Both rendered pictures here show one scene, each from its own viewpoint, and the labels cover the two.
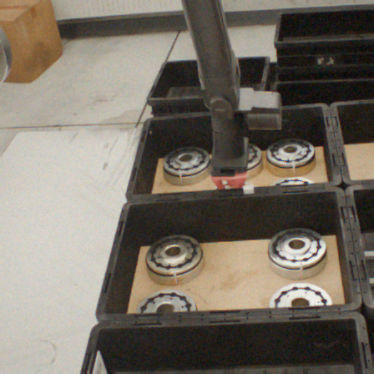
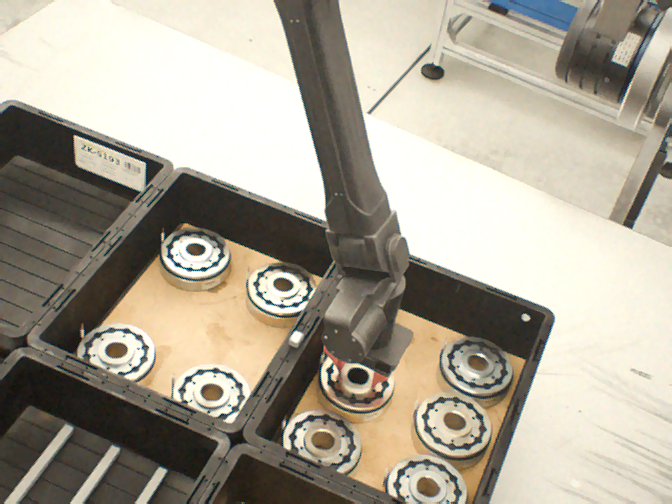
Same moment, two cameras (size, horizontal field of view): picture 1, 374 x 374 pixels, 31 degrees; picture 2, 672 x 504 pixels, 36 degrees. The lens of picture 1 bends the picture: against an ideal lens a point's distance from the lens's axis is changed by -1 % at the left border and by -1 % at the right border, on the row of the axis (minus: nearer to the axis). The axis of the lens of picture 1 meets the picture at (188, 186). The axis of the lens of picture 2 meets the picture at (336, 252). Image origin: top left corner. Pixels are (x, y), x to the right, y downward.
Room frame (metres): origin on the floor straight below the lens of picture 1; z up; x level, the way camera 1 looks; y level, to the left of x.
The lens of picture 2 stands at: (1.08, -0.96, 1.95)
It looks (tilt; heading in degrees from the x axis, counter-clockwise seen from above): 45 degrees down; 95
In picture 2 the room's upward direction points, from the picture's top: 11 degrees clockwise
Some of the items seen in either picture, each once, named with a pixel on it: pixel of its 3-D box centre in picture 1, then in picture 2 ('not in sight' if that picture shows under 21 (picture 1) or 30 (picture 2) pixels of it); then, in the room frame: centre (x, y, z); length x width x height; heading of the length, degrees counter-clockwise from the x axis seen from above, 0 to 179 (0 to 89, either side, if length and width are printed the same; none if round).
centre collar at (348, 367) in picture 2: not in sight; (357, 376); (1.06, -0.08, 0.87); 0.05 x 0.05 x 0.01
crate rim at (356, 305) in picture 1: (229, 254); (204, 289); (0.83, -0.05, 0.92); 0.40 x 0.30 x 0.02; 79
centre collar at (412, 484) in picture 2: (290, 150); (427, 488); (1.18, -0.23, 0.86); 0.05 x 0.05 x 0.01
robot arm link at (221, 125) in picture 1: (229, 113); (377, 295); (1.06, -0.10, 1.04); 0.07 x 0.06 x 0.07; 75
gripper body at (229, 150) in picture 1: (229, 143); (371, 323); (1.06, -0.09, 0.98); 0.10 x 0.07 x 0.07; 167
